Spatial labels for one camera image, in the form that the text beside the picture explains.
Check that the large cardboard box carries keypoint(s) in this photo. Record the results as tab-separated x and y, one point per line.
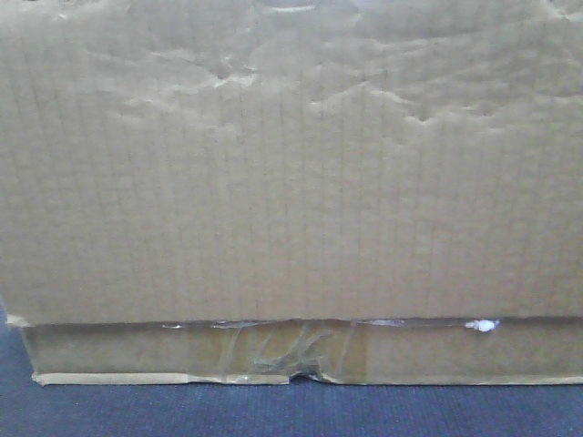
243	192

